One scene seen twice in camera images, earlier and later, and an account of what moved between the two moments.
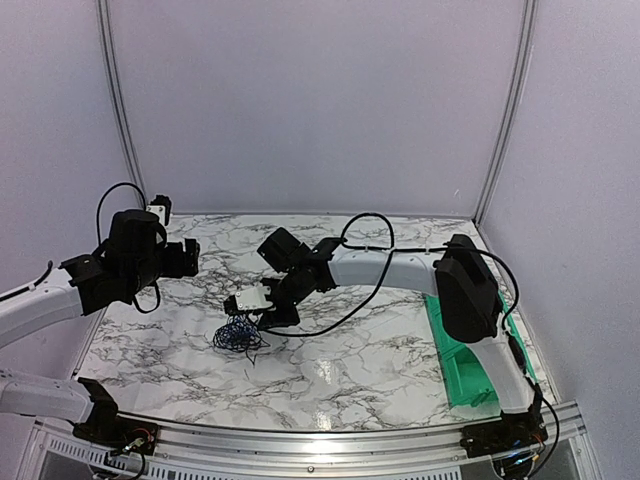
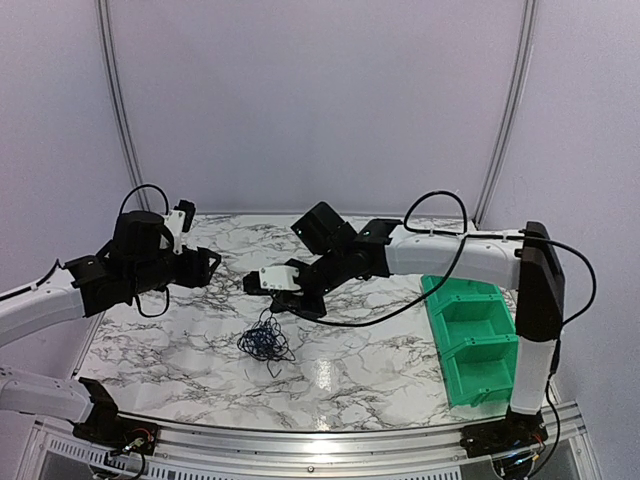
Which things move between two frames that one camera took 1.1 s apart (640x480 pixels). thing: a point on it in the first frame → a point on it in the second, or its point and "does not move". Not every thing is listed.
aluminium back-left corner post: x=110 y=59 does not move
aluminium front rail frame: x=54 y=449 does not move
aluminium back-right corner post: x=519 y=80 does not move
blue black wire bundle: x=240 y=334 → x=265 y=340
